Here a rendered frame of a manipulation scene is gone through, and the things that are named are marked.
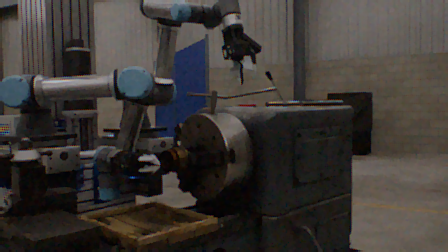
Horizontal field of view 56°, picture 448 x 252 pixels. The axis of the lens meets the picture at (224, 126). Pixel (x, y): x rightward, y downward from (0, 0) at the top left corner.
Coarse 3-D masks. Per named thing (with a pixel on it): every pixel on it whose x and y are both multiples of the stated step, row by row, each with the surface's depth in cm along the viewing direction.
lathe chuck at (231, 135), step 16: (192, 128) 154; (208, 128) 147; (224, 128) 144; (208, 144) 147; (224, 144) 142; (240, 144) 145; (240, 160) 144; (208, 176) 148; (224, 176) 142; (240, 176) 146; (192, 192) 155; (208, 192) 149; (224, 192) 147
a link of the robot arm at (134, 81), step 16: (16, 80) 146; (32, 80) 149; (48, 80) 151; (64, 80) 150; (80, 80) 150; (96, 80) 150; (112, 80) 149; (128, 80) 148; (144, 80) 149; (0, 96) 147; (16, 96) 147; (32, 96) 148; (48, 96) 150; (64, 96) 151; (80, 96) 152; (96, 96) 153; (112, 96) 153; (128, 96) 149; (144, 96) 152
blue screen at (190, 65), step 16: (192, 48) 717; (208, 48) 647; (176, 64) 822; (192, 64) 720; (208, 64) 648; (176, 80) 827; (192, 80) 723; (208, 80) 649; (176, 96) 831; (192, 96) 726; (160, 112) 976; (176, 112) 835; (192, 112) 730
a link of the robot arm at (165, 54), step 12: (180, 0) 196; (168, 24) 196; (180, 24) 199; (168, 36) 199; (168, 48) 201; (156, 60) 205; (168, 60) 204; (156, 72) 206; (168, 72) 206; (156, 84) 206; (168, 84) 207; (156, 96) 206; (168, 96) 210
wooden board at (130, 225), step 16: (128, 208) 151; (144, 208) 156; (160, 208) 155; (176, 208) 149; (112, 224) 136; (128, 224) 136; (144, 224) 136; (160, 224) 135; (176, 224) 135; (192, 224) 128; (208, 224) 132; (112, 240) 124; (128, 240) 118; (144, 240) 116; (160, 240) 120; (176, 240) 124
